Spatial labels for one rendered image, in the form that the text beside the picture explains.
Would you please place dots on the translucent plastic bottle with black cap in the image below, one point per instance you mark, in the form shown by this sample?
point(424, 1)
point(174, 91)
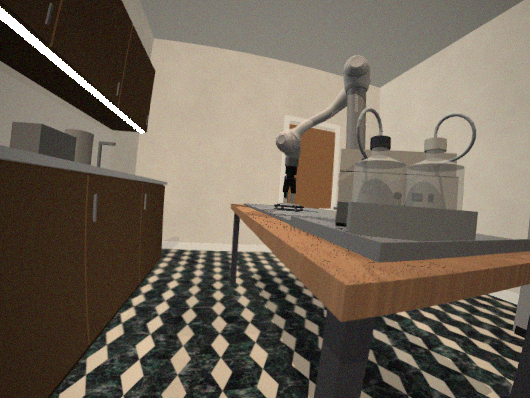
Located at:
point(379, 179)

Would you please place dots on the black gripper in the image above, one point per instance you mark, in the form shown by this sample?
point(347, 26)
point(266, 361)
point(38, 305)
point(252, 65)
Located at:
point(289, 181)

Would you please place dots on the translucent plastic bottle with grey cap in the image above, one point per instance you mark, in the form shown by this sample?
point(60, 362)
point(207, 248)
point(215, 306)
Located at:
point(435, 182)

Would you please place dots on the grey curved hose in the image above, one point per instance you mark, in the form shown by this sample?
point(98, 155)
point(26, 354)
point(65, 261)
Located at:
point(359, 126)
point(473, 132)

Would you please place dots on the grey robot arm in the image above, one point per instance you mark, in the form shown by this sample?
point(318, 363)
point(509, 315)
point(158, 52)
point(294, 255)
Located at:
point(356, 83)

